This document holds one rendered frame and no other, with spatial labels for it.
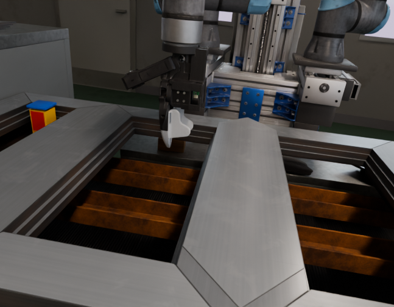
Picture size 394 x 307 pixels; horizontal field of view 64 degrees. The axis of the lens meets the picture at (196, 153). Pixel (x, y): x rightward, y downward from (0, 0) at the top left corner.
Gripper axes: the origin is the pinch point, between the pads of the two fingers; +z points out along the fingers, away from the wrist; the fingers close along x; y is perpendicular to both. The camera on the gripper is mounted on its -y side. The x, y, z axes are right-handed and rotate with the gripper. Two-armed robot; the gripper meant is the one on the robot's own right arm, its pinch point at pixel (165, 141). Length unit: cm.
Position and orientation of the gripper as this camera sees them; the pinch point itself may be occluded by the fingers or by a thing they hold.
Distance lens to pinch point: 67.6
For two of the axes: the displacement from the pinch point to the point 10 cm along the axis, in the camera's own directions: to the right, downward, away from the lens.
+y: 9.8, 1.4, -1.1
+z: -0.8, 9.0, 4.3
